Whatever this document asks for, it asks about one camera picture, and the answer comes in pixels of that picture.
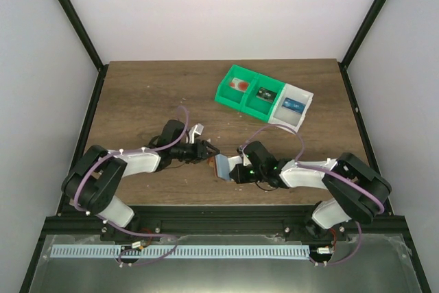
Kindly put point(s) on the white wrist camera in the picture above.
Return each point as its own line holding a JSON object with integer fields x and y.
{"x": 244, "y": 158}
{"x": 194, "y": 133}

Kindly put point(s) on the black card in bin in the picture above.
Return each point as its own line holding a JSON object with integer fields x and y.
{"x": 266, "y": 95}

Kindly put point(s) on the left black frame post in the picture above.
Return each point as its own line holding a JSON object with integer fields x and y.
{"x": 81, "y": 32}

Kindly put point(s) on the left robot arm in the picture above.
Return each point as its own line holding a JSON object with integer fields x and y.
{"x": 94, "y": 180}

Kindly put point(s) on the brown leather card holder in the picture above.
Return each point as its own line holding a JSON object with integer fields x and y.
{"x": 223, "y": 165}

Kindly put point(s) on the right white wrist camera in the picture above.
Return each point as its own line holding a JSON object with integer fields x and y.
{"x": 244, "y": 158}

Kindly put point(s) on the black frame post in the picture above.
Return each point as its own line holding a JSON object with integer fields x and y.
{"x": 81, "y": 32}
{"x": 362, "y": 32}

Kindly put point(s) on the green bin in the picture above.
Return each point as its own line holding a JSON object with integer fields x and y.
{"x": 230, "y": 97}
{"x": 259, "y": 108}

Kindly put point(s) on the green bin middle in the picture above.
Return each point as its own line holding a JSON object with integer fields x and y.
{"x": 259, "y": 108}

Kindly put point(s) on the blue card in bin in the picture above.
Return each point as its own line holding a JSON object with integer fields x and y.
{"x": 293, "y": 105}

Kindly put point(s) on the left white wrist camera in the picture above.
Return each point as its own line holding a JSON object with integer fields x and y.
{"x": 194, "y": 133}

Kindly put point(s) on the green bin far left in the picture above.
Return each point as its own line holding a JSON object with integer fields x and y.
{"x": 230, "y": 97}

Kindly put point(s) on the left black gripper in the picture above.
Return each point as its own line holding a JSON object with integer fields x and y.
{"x": 201, "y": 146}

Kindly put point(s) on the white bin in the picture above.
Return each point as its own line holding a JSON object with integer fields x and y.
{"x": 285, "y": 117}

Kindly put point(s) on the red white card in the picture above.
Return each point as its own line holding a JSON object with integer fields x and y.
{"x": 239, "y": 85}

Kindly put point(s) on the light blue slotted cable duct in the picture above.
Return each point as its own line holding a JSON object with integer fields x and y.
{"x": 183, "y": 252}

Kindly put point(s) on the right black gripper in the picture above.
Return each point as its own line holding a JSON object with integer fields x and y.
{"x": 241, "y": 178}

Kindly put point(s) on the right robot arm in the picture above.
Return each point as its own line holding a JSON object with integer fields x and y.
{"x": 358, "y": 192}

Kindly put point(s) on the black aluminium frame rail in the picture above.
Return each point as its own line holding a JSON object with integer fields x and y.
{"x": 287, "y": 221}

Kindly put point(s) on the right black frame post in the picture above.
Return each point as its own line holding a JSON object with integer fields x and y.
{"x": 362, "y": 32}

